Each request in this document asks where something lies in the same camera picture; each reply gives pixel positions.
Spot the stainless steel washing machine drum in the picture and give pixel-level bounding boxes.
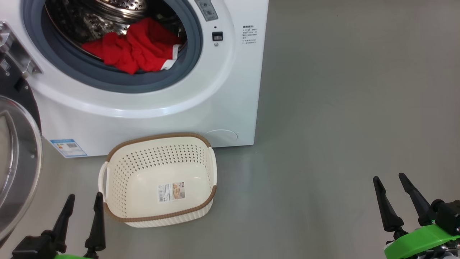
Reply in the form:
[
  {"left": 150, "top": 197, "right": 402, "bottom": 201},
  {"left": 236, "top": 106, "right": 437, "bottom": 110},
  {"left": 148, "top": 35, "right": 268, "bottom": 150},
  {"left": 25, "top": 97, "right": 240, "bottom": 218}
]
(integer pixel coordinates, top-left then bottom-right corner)
[{"left": 45, "top": 0, "right": 187, "bottom": 60}]

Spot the red garment with white trim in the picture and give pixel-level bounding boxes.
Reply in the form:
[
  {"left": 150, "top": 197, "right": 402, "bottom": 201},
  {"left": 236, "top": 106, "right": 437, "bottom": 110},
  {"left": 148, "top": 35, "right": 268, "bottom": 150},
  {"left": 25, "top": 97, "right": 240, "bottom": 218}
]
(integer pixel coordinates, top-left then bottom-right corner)
[{"left": 82, "top": 18, "right": 183, "bottom": 75}]

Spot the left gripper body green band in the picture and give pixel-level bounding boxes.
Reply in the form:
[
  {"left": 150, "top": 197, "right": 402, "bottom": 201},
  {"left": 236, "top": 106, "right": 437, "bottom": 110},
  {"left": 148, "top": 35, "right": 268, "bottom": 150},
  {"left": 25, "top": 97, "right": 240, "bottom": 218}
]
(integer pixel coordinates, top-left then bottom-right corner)
[{"left": 11, "top": 231, "right": 91, "bottom": 259}]

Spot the round drain filter cover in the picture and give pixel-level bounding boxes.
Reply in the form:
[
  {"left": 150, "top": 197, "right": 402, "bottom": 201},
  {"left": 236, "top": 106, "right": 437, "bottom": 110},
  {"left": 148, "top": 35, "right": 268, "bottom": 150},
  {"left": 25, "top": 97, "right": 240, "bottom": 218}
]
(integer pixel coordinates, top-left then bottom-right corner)
[{"left": 205, "top": 129, "right": 238, "bottom": 147}]

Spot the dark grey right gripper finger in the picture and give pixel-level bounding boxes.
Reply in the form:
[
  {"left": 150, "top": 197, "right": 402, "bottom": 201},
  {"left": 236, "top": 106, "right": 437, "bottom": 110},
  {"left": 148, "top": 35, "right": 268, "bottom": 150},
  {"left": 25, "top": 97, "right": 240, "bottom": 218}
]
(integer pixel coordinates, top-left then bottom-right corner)
[
  {"left": 373, "top": 176, "right": 409, "bottom": 241},
  {"left": 399, "top": 173, "right": 437, "bottom": 227}
]

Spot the printed product label sticker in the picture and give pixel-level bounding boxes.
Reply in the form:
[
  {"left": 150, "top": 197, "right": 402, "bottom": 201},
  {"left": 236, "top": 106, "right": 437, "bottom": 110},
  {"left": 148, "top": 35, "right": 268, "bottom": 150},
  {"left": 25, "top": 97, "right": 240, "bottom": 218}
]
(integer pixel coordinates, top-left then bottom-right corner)
[{"left": 157, "top": 182, "right": 186, "bottom": 203}]

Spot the cream perforated laundry basket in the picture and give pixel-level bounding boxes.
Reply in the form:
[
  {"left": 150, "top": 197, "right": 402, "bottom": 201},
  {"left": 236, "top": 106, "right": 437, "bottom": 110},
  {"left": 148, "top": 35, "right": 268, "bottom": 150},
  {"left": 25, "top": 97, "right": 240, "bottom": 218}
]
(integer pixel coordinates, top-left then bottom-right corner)
[{"left": 98, "top": 132, "right": 218, "bottom": 228}]

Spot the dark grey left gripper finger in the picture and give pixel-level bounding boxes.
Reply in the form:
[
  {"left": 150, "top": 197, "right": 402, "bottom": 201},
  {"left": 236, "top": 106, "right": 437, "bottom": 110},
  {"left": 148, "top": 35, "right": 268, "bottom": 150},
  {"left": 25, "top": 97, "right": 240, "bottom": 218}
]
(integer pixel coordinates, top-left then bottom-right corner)
[
  {"left": 84, "top": 192, "right": 107, "bottom": 259},
  {"left": 51, "top": 194, "right": 76, "bottom": 253}
]

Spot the grey printed label sticker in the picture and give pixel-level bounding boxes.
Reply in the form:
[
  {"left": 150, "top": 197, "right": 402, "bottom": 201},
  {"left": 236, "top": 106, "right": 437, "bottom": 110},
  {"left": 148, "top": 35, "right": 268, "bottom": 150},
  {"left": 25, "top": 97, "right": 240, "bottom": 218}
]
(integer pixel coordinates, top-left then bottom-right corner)
[{"left": 194, "top": 0, "right": 219, "bottom": 22}]

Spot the white front-load washing machine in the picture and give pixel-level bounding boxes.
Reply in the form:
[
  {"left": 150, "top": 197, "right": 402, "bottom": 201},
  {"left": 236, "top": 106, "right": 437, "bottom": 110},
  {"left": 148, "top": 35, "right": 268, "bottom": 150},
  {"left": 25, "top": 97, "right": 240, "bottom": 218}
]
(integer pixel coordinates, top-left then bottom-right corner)
[{"left": 0, "top": 0, "right": 269, "bottom": 159}]

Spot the grey rubber door gasket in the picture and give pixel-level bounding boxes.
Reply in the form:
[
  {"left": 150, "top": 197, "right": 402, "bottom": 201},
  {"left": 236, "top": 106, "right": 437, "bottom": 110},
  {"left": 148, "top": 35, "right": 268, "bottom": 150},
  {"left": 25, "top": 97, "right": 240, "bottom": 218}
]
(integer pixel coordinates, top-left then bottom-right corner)
[{"left": 22, "top": 0, "right": 203, "bottom": 94}]

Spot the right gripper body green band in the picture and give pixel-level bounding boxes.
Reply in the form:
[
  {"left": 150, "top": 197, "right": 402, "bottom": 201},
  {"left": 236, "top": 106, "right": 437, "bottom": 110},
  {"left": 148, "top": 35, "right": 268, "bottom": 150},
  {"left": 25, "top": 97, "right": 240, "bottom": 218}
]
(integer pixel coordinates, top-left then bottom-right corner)
[{"left": 385, "top": 199, "right": 460, "bottom": 259}]

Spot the black round glass washer door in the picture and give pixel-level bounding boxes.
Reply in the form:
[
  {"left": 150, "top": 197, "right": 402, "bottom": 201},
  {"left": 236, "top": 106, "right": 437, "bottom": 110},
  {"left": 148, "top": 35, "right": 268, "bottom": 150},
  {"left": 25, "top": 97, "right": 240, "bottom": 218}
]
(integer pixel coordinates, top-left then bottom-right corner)
[{"left": 0, "top": 59, "right": 43, "bottom": 249}]

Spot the blue energy label sticker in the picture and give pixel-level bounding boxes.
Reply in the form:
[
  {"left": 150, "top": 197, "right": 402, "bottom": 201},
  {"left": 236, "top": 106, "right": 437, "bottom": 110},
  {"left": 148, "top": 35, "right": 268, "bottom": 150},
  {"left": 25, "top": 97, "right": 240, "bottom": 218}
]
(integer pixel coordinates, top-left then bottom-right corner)
[{"left": 50, "top": 139, "right": 88, "bottom": 158}]

